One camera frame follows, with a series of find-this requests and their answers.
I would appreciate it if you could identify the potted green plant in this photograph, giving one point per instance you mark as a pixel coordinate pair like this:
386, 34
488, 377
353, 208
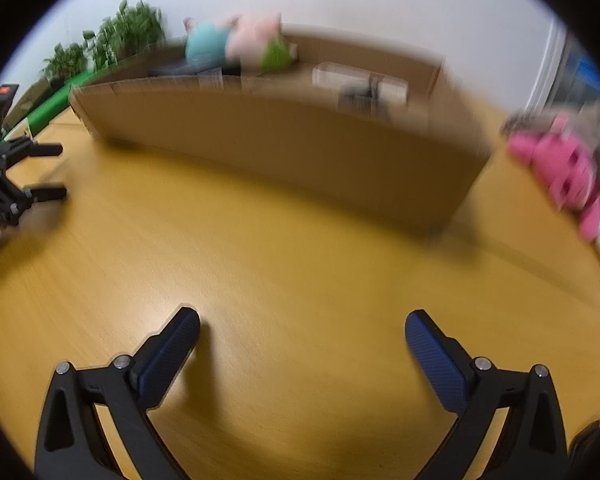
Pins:
67, 62
130, 30

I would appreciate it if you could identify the pink green plush toy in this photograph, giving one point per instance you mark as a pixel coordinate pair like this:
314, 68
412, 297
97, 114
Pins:
215, 42

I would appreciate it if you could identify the large cardboard box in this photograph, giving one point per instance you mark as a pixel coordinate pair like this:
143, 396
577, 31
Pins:
280, 145

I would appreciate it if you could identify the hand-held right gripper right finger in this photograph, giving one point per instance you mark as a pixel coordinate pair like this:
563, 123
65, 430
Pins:
435, 360

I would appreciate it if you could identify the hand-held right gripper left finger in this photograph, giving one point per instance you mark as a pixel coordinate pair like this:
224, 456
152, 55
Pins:
170, 350

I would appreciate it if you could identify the glass door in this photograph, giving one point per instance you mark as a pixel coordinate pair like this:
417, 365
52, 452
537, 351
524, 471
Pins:
575, 75

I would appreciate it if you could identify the green rolled mat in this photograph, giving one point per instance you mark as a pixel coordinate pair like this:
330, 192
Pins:
55, 102

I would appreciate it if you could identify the pink helmet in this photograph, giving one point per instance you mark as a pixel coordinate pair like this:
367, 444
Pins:
555, 160

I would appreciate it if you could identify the wooden desktop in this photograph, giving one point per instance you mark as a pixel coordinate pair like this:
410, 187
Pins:
290, 270

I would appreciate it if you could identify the white plastic packet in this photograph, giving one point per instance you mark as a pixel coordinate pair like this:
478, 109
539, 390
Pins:
330, 75

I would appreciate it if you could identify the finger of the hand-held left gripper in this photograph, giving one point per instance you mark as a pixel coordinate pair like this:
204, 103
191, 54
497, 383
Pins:
47, 193
40, 150

